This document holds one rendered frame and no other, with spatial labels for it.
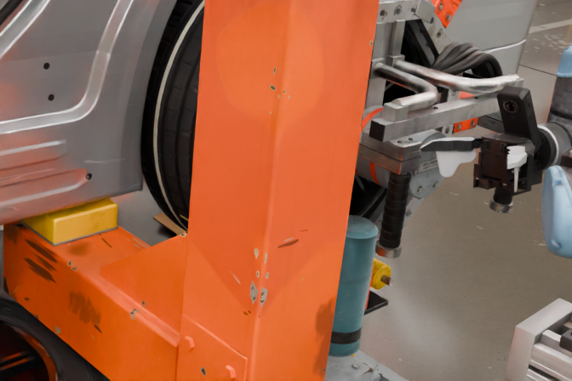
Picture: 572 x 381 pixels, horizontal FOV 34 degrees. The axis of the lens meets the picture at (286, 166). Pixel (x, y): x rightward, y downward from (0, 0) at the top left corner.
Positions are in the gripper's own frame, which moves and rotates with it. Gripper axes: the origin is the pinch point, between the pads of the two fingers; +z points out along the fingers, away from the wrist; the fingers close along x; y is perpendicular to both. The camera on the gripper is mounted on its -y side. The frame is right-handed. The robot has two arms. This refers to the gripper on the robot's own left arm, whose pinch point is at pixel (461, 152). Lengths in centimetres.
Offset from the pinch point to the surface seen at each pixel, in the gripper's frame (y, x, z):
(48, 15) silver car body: -17, 58, 32
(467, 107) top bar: -1.7, 17.4, -26.3
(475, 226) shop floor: 72, 117, -182
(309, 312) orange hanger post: 21.5, 9.4, 20.8
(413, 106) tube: -3.5, 17.1, -10.5
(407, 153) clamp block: 3.5, 15.2, -7.0
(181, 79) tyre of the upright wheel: -5, 56, 6
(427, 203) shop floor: 68, 140, -183
